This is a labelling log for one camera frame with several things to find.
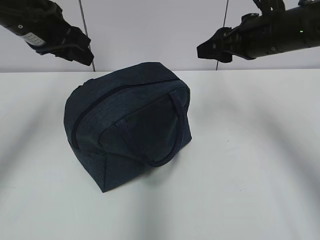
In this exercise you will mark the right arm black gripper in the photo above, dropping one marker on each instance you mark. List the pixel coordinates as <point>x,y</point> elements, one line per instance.
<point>250,40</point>

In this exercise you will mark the dark blue lunch bag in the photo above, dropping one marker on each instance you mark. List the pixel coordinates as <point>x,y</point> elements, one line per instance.
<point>125,123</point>

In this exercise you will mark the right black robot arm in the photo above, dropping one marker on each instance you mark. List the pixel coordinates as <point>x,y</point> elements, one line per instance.
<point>274,31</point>

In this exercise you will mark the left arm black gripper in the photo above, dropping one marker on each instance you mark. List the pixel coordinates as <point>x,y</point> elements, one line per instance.
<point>49,33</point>

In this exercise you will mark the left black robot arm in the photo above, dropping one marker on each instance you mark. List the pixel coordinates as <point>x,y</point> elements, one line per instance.
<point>13,14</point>

